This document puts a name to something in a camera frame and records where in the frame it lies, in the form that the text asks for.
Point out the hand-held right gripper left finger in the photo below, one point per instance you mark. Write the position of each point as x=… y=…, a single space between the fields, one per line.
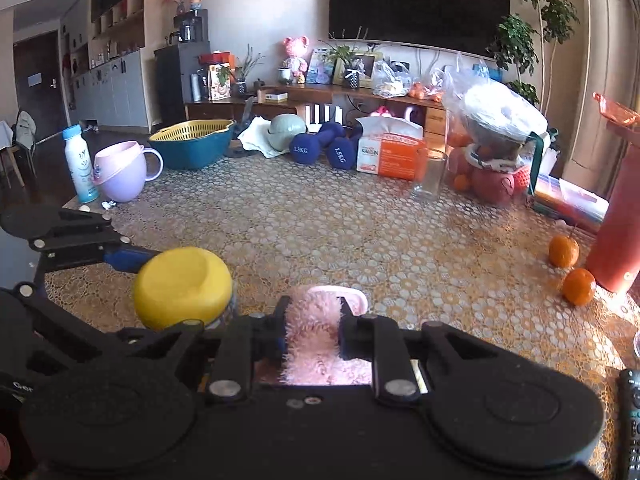
x=265 y=335

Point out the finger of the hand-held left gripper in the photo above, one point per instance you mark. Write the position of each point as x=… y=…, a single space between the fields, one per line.
x=125 y=259
x=70 y=322

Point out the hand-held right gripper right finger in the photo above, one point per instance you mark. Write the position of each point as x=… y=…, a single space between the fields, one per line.
x=352 y=340

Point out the pink fluffy cleaning cloth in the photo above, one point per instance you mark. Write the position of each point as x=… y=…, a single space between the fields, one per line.
x=312 y=340

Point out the jar with yellow lid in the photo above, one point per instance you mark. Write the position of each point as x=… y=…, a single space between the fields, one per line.
x=182 y=287

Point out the small candy wrapper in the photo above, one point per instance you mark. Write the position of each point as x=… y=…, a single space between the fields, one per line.
x=109 y=204

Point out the purple and pink mug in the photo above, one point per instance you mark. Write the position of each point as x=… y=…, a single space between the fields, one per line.
x=122 y=172

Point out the white bottle with blue cap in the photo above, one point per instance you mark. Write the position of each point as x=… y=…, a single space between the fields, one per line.
x=80 y=165

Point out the lace patterned tablecloth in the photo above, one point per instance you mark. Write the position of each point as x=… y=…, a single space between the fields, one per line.
x=325 y=230

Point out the yellow and teal basin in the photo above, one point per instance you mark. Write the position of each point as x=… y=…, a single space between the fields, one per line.
x=192 y=147

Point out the wooden chair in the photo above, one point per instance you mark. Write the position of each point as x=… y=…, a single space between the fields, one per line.
x=20 y=132

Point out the white cloth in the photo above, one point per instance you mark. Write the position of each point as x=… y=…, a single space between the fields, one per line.
x=255 y=135

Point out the clear drinking glass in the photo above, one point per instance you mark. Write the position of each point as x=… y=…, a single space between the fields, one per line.
x=429 y=175

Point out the black cabinet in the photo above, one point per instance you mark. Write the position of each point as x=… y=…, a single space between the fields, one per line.
x=170 y=82

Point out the blue dumbbell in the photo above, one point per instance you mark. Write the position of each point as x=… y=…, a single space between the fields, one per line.
x=342 y=152
x=310 y=147

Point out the orange and white tissue box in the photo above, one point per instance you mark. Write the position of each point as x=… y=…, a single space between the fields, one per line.
x=392 y=152

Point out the dark wooden door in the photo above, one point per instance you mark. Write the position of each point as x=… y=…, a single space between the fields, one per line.
x=37 y=85

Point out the printed gift bag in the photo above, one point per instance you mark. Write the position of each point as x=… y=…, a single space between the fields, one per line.
x=219 y=82

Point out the grey-green round pot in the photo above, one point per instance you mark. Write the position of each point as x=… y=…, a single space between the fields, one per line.
x=286 y=131

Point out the pink fruit basket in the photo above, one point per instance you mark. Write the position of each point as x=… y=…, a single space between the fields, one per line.
x=492 y=180

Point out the orange fruit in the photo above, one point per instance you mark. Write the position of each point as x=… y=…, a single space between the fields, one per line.
x=579 y=286
x=563 y=251

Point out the wooden television cabinet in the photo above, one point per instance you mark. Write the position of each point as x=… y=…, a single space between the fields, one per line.
x=300 y=96

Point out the black coffee machine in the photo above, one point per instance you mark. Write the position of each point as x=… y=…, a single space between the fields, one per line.
x=190 y=27

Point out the stack of colourful books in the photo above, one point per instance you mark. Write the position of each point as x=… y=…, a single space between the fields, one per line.
x=570 y=202

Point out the pink doll figure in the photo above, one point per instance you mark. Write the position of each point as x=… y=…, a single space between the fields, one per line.
x=295 y=57

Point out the clear plastic bag with bowl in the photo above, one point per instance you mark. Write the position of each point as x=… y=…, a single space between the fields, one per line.
x=500 y=115

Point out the framed photo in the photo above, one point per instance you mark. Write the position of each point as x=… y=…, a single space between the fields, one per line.
x=364 y=67

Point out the red tall bottle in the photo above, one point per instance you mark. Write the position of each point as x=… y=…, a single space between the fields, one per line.
x=617 y=220

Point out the black remote control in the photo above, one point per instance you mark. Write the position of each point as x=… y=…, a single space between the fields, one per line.
x=631 y=425

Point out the green potted tree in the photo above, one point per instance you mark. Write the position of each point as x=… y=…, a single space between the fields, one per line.
x=545 y=15

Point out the white wall cupboard unit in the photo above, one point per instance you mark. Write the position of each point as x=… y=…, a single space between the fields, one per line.
x=117 y=85

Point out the black wall television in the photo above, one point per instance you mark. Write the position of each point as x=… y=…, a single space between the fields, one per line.
x=417 y=2

